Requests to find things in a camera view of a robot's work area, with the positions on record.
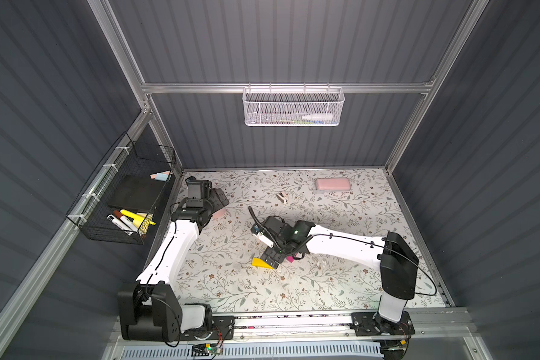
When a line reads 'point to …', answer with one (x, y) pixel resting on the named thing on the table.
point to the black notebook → (140, 193)
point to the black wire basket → (90, 209)
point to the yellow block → (259, 262)
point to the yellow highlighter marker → (138, 220)
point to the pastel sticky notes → (163, 176)
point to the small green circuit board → (213, 348)
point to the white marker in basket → (120, 223)
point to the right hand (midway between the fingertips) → (272, 249)
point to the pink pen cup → (219, 214)
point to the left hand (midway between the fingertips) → (216, 200)
